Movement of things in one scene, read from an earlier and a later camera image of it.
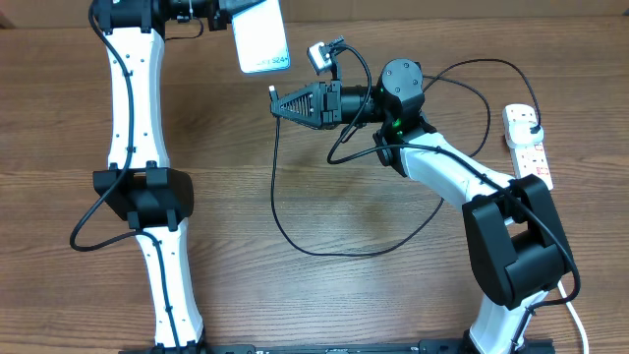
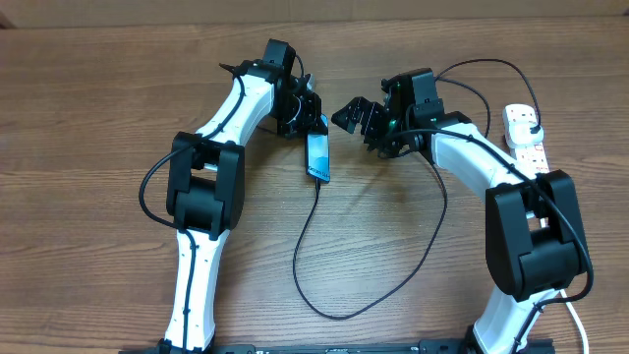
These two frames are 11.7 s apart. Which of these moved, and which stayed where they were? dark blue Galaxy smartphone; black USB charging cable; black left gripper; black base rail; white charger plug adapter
Moved: black USB charging cable; black left gripper; dark blue Galaxy smartphone
Stayed: black base rail; white charger plug adapter
